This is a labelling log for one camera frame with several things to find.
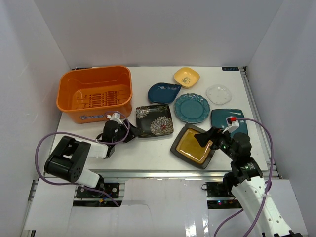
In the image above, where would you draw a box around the clear glass plate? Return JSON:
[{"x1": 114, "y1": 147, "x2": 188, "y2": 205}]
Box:
[{"x1": 206, "y1": 85, "x2": 232, "y2": 105}]

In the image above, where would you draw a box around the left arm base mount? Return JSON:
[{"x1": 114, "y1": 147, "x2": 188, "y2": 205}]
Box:
[{"x1": 75, "y1": 183, "x2": 120, "y2": 199}]

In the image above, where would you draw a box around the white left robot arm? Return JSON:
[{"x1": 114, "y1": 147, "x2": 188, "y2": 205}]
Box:
[{"x1": 44, "y1": 120, "x2": 140, "y2": 197}]

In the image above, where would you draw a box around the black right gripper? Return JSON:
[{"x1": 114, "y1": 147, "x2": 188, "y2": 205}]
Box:
[{"x1": 194, "y1": 127, "x2": 237, "y2": 160}]

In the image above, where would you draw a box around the black floral square plate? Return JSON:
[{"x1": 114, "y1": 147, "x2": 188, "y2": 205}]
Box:
[{"x1": 135, "y1": 104, "x2": 174, "y2": 138}]

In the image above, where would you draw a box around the yellow brown square plate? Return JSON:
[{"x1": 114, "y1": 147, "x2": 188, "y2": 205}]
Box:
[{"x1": 170, "y1": 123, "x2": 215, "y2": 169}]

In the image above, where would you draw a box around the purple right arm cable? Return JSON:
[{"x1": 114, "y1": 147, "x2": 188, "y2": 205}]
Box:
[{"x1": 212, "y1": 118, "x2": 274, "y2": 237}]

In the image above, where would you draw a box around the dark blue leaf plate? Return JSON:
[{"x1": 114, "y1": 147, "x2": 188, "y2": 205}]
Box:
[{"x1": 148, "y1": 82, "x2": 182, "y2": 104}]

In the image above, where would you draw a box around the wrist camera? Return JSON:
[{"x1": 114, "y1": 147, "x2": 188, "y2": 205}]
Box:
[
  {"x1": 107, "y1": 113, "x2": 123, "y2": 124},
  {"x1": 222, "y1": 117, "x2": 239, "y2": 134}
]

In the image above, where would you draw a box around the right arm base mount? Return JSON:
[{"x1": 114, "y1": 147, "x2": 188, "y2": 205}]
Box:
[{"x1": 201, "y1": 182, "x2": 241, "y2": 209}]

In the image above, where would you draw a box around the teal square plate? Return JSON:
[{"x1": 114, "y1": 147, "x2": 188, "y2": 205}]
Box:
[{"x1": 211, "y1": 109, "x2": 248, "y2": 138}]

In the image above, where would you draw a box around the yellow square bowl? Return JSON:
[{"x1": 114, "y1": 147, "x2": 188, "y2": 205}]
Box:
[{"x1": 173, "y1": 67, "x2": 200, "y2": 88}]

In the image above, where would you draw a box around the orange plastic bin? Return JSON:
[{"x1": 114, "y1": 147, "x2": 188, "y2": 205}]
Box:
[{"x1": 56, "y1": 66, "x2": 133, "y2": 124}]

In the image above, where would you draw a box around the teal scalloped round plate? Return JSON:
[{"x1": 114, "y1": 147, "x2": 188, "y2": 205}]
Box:
[{"x1": 174, "y1": 93, "x2": 211, "y2": 124}]

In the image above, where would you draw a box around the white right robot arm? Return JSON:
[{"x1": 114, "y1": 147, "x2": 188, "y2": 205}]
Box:
[{"x1": 195, "y1": 128, "x2": 301, "y2": 237}]

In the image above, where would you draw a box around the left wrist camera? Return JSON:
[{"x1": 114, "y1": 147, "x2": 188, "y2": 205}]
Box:
[{"x1": 107, "y1": 113, "x2": 123, "y2": 124}]

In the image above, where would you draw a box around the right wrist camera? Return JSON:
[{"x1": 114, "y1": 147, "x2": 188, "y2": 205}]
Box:
[{"x1": 222, "y1": 117, "x2": 239, "y2": 134}]

